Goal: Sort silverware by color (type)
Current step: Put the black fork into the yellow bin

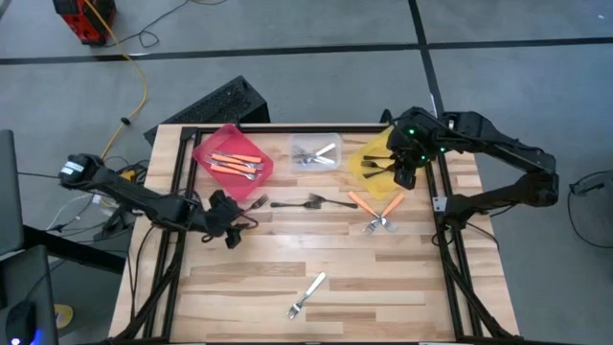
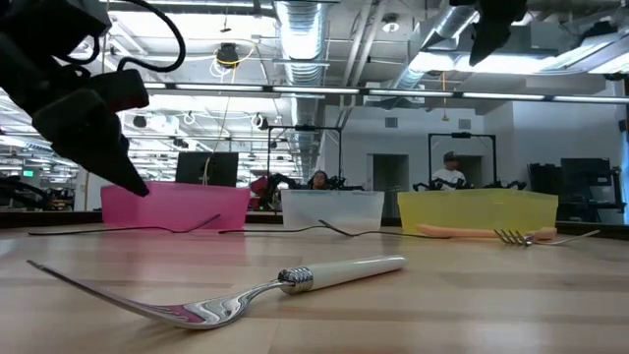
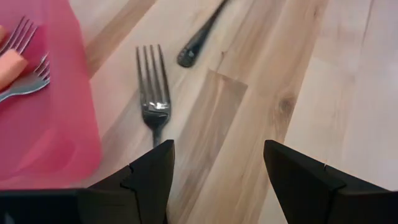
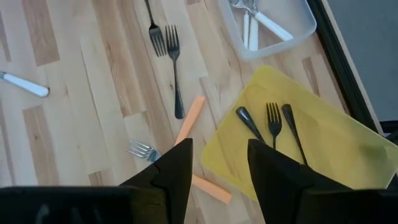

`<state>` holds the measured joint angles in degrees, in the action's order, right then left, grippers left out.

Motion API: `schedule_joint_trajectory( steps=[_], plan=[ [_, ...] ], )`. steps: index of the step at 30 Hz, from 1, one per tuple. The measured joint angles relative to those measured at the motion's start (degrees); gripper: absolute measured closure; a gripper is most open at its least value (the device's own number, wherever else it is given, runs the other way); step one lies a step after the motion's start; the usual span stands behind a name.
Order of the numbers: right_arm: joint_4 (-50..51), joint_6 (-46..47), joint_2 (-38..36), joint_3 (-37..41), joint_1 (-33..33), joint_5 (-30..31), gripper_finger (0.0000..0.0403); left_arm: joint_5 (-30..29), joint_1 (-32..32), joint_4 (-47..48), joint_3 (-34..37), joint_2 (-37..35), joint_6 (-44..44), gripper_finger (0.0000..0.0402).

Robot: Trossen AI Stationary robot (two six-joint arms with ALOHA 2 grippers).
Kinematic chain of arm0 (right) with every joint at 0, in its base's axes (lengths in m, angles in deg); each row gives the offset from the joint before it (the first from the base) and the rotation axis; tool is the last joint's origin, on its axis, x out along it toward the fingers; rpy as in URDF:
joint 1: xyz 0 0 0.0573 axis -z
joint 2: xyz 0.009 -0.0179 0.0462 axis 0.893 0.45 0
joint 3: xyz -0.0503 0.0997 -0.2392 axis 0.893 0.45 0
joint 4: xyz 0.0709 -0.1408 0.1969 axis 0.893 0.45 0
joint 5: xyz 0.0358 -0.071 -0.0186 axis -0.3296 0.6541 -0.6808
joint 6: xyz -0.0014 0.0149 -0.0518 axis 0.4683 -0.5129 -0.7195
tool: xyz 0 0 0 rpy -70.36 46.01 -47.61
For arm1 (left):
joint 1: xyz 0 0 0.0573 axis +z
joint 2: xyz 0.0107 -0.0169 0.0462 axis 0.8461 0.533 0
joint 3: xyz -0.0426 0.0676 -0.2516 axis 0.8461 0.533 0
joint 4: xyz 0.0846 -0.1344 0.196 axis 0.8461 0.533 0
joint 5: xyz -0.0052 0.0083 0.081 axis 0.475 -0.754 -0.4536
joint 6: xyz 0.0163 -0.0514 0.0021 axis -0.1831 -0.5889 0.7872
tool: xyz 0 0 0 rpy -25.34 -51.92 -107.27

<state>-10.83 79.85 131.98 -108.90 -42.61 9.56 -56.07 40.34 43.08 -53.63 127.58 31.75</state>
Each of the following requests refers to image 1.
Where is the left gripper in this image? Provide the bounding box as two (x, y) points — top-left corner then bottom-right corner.
(203, 188), (261, 235)

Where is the orange-handled fork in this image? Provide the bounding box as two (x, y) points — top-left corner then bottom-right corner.
(204, 151), (263, 167)
(362, 192), (406, 237)
(347, 190), (399, 234)
(209, 164), (261, 182)
(210, 153), (265, 171)

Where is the white-handled fork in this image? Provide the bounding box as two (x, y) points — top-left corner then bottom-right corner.
(295, 142), (338, 167)
(292, 146), (337, 167)
(285, 271), (328, 321)

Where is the pink plastic bin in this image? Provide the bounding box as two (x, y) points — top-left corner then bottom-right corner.
(191, 123), (275, 201)

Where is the yellow plastic bin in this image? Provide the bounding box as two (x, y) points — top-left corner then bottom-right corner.
(348, 126), (408, 201)

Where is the clear plastic bin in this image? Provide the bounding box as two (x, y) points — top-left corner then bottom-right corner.
(287, 132), (343, 173)

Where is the black floor beam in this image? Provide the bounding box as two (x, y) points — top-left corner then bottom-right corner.
(21, 223), (128, 275)

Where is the dark grey monitor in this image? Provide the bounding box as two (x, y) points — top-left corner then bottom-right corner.
(0, 128), (25, 258)

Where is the red and black equipment case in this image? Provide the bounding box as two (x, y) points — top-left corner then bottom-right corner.
(51, 0), (118, 47)

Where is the black computer mouse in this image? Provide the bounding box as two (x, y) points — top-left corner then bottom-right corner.
(4, 300), (38, 345)

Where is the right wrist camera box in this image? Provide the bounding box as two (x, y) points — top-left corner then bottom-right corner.
(392, 165), (418, 191)

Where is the white cable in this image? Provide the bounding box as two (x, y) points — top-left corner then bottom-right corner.
(45, 191), (119, 234)

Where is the yellow floor cable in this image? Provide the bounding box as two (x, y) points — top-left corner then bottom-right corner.
(81, 0), (148, 162)

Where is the black looped floor cable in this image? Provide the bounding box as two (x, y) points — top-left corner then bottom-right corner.
(567, 170), (613, 250)

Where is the thin black floor cable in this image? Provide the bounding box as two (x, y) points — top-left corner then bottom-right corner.
(102, 0), (229, 49)

